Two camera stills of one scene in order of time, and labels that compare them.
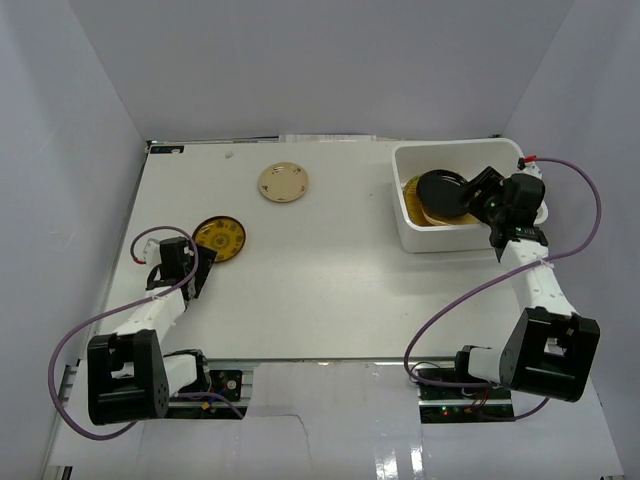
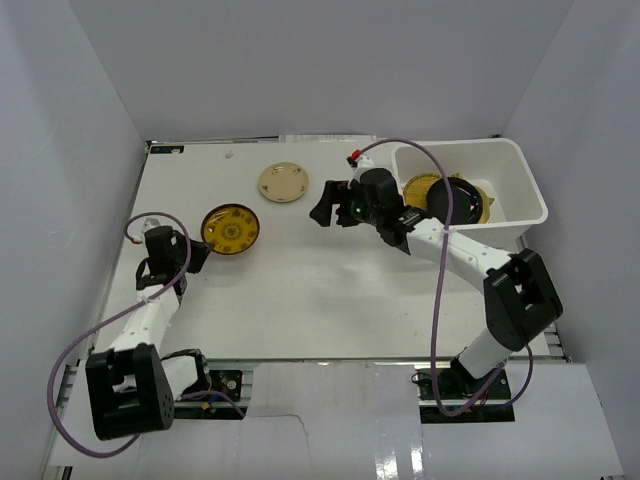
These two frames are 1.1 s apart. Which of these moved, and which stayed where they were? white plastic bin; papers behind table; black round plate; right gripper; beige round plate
Moved: black round plate; right gripper
Stayed: papers behind table; beige round plate; white plastic bin
